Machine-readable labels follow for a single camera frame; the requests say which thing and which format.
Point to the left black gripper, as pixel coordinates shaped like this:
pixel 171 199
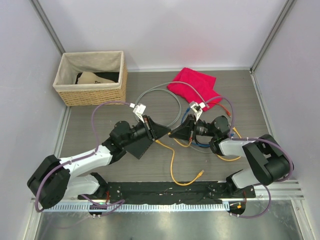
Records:
pixel 157 131

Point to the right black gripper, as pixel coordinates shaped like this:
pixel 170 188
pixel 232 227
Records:
pixel 184 131

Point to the black network switch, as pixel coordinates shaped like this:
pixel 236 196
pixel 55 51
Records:
pixel 139 147

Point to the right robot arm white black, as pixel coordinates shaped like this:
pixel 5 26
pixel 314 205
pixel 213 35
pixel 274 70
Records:
pixel 267 161

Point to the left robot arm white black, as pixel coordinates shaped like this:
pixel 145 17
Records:
pixel 56 178

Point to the pink folded cloth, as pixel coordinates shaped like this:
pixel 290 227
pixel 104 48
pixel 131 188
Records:
pixel 193 86

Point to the wicker basket with liner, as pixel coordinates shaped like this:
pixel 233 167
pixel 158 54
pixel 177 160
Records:
pixel 73 63

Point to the beige cloth in basket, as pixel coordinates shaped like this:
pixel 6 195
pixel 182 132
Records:
pixel 97 78

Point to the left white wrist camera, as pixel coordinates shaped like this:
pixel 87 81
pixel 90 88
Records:
pixel 138 110

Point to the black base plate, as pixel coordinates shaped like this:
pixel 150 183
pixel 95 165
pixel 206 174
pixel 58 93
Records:
pixel 169 193

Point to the white slotted cable duct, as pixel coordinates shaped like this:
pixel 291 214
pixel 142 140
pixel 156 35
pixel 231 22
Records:
pixel 89 207

